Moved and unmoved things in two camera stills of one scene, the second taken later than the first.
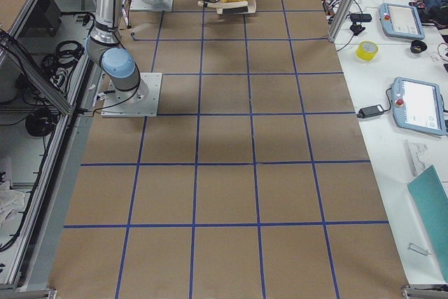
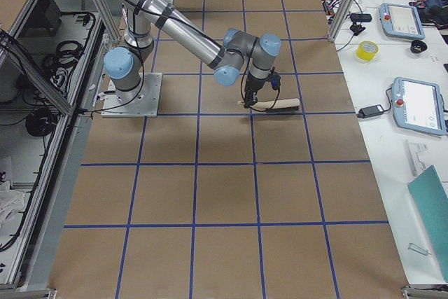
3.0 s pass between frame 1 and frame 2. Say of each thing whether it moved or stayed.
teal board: stayed
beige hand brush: moved
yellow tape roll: stayed
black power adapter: stayed
